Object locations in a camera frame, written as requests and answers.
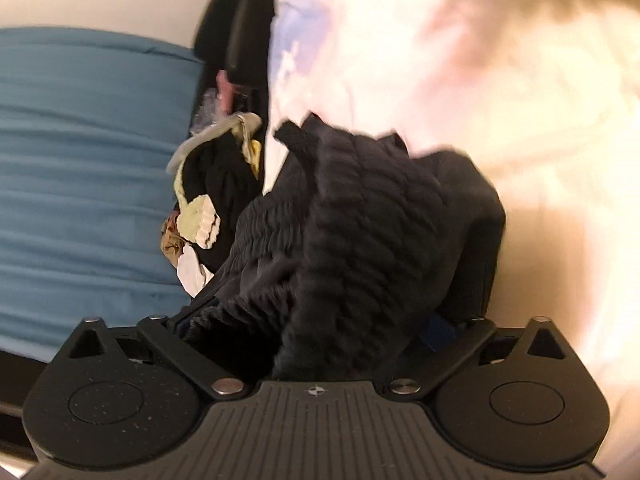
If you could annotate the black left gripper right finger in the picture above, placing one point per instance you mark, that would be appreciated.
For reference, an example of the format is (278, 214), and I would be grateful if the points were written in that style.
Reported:
(423, 367)

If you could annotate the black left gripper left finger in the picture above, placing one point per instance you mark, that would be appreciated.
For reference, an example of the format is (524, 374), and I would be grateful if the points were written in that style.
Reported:
(205, 374)

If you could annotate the dark grey shorts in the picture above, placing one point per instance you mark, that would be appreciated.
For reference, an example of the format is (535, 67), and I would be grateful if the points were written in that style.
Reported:
(345, 261)

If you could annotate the pile of mixed clothes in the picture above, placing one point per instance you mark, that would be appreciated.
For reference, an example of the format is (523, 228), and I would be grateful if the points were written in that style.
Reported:
(216, 172)

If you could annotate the blue curtain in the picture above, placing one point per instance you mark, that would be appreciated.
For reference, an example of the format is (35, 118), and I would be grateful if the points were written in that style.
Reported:
(89, 121)

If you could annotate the black chair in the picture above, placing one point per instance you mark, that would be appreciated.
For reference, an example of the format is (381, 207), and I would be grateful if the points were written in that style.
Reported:
(234, 36)

